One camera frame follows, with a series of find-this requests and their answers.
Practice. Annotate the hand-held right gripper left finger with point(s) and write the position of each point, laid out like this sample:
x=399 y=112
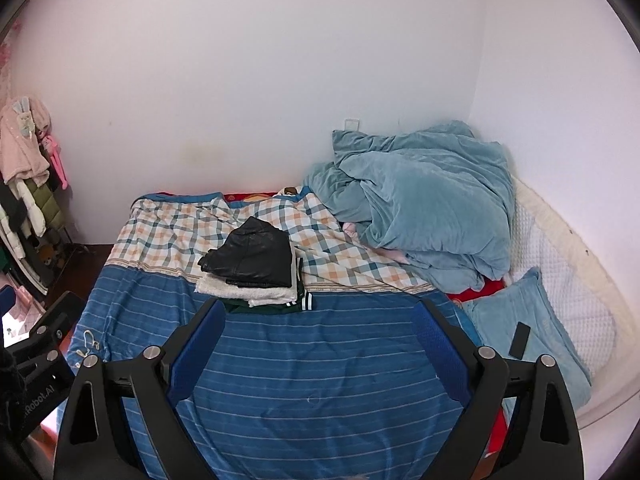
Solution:
x=195 y=360

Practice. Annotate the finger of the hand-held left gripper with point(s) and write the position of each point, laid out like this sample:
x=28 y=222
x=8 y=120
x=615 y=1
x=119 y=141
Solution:
x=9 y=301
x=62 y=310

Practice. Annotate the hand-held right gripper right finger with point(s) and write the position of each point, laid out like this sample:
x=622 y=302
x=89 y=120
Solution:
x=442 y=355

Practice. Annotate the black leather jacket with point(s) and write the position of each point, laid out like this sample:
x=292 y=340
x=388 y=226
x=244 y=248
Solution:
x=255 y=255

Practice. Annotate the black metal clothes rack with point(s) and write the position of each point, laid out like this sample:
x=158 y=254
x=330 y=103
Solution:
x=66 y=240

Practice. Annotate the green hanging garment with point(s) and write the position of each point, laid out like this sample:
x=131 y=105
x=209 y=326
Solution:
x=4 y=260

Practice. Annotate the brown fuzzy item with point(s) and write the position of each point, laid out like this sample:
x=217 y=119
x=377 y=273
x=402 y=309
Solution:
x=46 y=255

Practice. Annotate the light blue pillow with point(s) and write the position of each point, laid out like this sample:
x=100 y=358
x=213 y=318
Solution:
x=495 y=320

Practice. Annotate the white puffer jacket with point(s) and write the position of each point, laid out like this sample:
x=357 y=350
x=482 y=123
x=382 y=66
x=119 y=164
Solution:
x=17 y=232

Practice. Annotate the green garment with striped cuffs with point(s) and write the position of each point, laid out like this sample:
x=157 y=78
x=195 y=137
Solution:
x=240 y=306

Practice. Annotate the black phone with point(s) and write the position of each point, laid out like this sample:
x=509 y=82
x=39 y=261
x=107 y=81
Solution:
x=520 y=341

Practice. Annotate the black hanging garment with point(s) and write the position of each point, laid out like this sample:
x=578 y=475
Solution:
x=11 y=215

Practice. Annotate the white folded sweater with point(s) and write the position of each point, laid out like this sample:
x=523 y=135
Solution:
x=270 y=294

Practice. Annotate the olive puffer vest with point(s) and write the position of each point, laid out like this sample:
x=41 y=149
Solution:
x=47 y=205

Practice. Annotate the blue striped plaid bedcover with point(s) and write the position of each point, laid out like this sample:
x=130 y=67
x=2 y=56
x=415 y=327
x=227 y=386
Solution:
x=300 y=390

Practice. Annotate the white quilted blanket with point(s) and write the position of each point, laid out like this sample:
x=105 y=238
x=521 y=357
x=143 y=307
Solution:
x=560 y=280

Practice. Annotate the pink plush toy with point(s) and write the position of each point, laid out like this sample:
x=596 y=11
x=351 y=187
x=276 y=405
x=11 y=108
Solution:
x=55 y=160

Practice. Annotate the pink cloth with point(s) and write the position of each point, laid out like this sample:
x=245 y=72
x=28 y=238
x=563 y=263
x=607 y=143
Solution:
x=350 y=230

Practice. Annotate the light blue duvet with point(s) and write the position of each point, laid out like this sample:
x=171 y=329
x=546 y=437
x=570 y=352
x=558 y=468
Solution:
x=425 y=200

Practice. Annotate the pink fluffy coat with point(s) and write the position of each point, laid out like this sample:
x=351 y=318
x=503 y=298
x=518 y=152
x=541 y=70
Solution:
x=20 y=140

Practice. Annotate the small brown object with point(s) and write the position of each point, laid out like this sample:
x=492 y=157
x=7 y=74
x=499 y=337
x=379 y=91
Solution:
x=288 y=191

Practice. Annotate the pink lace curtain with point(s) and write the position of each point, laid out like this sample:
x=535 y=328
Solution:
x=6 y=50

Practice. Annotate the white wall socket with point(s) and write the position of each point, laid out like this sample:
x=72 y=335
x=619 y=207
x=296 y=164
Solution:
x=351 y=124

